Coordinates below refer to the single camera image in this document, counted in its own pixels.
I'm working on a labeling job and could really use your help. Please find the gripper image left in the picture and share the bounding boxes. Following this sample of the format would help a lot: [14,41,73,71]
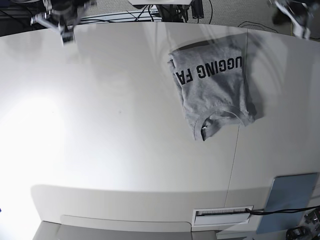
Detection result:
[30,0,97,45]

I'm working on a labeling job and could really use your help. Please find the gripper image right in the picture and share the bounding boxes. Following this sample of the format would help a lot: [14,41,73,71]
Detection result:
[271,0,320,40]

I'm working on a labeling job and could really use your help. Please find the grey T-shirt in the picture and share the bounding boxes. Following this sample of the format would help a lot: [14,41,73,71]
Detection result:
[167,33,256,141]

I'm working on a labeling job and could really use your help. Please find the blue-grey tablet board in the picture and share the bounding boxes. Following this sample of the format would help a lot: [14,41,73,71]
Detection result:
[256,172,319,235]

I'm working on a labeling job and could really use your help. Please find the black device bottom right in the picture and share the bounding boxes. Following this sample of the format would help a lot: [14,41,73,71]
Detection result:
[285,226,310,240]

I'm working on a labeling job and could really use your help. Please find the black floor cable right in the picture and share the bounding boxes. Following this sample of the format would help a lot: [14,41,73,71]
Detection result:
[237,20,320,41]

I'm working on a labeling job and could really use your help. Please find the white base mount top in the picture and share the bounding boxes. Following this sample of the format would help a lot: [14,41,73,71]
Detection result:
[128,0,192,5]

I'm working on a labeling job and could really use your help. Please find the black cable on table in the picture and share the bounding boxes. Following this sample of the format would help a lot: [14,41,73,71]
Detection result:
[245,206,320,216]

